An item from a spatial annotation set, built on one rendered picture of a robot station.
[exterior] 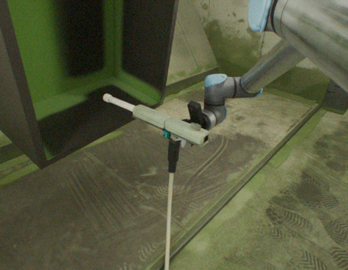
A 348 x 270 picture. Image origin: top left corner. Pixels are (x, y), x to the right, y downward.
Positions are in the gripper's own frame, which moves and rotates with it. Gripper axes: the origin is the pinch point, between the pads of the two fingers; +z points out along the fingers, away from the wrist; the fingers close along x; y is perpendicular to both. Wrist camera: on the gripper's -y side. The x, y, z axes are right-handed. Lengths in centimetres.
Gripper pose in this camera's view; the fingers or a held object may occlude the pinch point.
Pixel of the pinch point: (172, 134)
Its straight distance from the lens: 83.1
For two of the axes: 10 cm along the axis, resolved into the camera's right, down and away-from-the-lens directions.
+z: -5.8, 3.4, -7.4
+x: -8.0, -3.6, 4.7
